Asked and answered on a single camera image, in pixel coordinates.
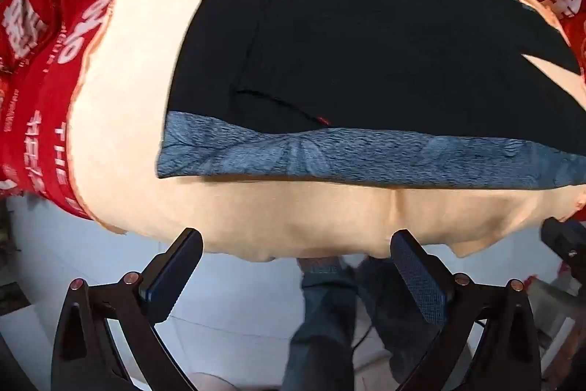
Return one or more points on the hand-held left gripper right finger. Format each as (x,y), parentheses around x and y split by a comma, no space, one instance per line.
(419,276)

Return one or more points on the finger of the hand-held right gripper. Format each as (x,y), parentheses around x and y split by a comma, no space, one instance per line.
(565,242)

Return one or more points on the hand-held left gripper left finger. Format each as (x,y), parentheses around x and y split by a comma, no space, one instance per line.
(168,281)

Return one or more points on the black pants with blue-grey waistband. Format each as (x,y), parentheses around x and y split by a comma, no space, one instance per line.
(343,52)

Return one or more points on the person's left leg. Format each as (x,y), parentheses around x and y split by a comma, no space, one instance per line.
(320,327)

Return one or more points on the cream cloth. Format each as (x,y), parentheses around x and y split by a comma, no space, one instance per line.
(128,98)

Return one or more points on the red printed blanket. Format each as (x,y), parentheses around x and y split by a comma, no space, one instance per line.
(41,65)

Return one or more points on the pale wooden frame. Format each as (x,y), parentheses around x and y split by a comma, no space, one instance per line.
(556,308)

